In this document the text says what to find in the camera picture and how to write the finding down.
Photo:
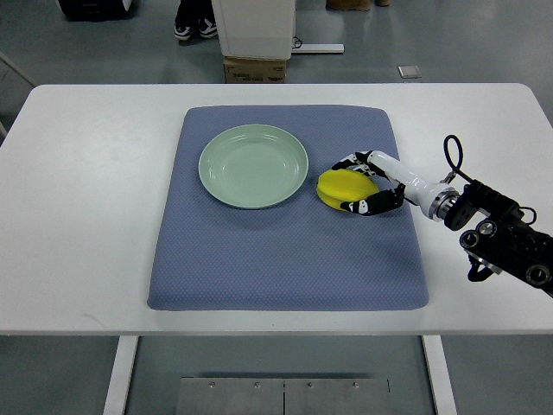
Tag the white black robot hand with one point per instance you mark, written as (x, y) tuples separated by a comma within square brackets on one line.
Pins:
[(404, 185)]

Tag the yellow starfruit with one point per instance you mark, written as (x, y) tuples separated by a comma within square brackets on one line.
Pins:
[(344, 185)]

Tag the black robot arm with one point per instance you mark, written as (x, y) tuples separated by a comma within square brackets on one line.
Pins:
[(504, 240)]

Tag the grey floor outlet plate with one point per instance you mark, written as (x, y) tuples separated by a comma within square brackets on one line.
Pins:
[(409, 72)]

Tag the light green plate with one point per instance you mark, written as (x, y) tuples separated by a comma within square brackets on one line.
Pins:
[(253, 166)]

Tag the blue textured mat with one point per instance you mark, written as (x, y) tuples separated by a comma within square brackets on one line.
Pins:
[(298, 255)]

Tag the right white table leg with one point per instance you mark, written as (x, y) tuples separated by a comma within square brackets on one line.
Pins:
[(440, 384)]

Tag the white table leg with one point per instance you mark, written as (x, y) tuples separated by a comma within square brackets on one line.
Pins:
[(440, 384), (121, 374)]

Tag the white table foot bar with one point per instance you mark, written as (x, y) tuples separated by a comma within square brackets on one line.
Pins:
[(318, 48)]

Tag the brown shoe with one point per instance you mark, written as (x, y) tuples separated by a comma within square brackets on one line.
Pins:
[(349, 5)]

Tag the cardboard box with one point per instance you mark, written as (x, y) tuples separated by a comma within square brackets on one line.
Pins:
[(254, 71)]

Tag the white cabinet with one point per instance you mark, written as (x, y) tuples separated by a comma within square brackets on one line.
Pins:
[(256, 29)]

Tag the right black white sneaker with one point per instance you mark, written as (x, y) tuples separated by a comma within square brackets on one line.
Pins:
[(207, 28)]

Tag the black white sneaker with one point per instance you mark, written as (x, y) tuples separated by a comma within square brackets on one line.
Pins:
[(207, 28), (183, 33)]

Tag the left black white sneaker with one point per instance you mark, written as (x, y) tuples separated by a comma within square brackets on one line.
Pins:
[(183, 33)]

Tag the left white table leg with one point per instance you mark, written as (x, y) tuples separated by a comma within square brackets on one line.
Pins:
[(121, 374)]

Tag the metal base plate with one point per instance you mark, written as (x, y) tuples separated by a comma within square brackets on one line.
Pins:
[(283, 396)]

